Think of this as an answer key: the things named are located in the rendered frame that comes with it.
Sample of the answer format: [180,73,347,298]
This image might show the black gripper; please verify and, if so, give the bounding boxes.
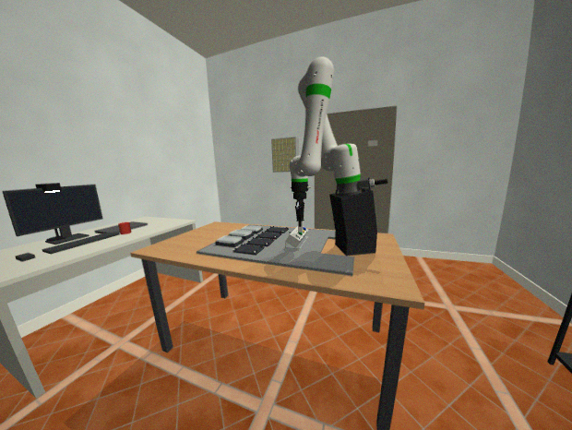
[293,192,306,233]

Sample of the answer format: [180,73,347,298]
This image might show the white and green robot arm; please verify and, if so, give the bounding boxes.
[290,57,387,197]

